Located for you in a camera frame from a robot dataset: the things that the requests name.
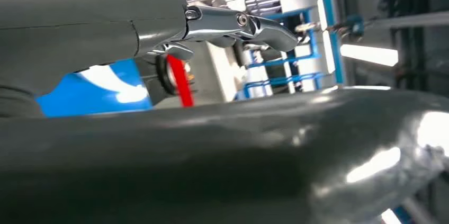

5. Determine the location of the red barrier belt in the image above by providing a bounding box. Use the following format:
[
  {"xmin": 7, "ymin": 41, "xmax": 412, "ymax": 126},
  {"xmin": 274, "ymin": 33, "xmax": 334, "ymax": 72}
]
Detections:
[{"xmin": 141, "ymin": 0, "xmax": 196, "ymax": 108}]

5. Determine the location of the grey stanchion post black head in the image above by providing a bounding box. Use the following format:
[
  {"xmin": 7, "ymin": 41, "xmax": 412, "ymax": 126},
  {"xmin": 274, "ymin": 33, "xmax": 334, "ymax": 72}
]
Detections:
[{"xmin": 134, "ymin": 53, "xmax": 180, "ymax": 106}]

